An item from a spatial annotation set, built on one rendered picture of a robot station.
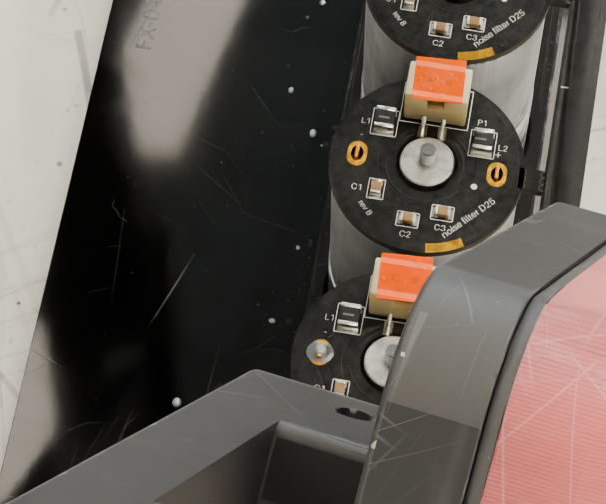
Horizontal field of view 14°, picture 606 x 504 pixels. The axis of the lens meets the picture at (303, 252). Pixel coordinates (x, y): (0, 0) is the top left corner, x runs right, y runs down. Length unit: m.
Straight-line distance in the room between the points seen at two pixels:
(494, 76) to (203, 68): 0.07
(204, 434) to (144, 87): 0.23
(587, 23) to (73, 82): 0.10
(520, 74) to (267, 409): 0.18
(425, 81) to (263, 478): 0.16
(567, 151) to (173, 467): 0.18
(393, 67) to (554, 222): 0.19
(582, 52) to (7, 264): 0.10
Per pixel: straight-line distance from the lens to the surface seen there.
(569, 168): 0.33
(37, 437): 0.37
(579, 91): 0.33
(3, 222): 0.39
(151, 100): 0.39
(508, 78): 0.34
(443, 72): 0.32
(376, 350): 0.31
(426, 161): 0.32
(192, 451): 0.16
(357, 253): 0.33
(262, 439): 0.17
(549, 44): 0.38
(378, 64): 0.35
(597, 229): 0.15
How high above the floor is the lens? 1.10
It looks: 65 degrees down
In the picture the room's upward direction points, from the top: straight up
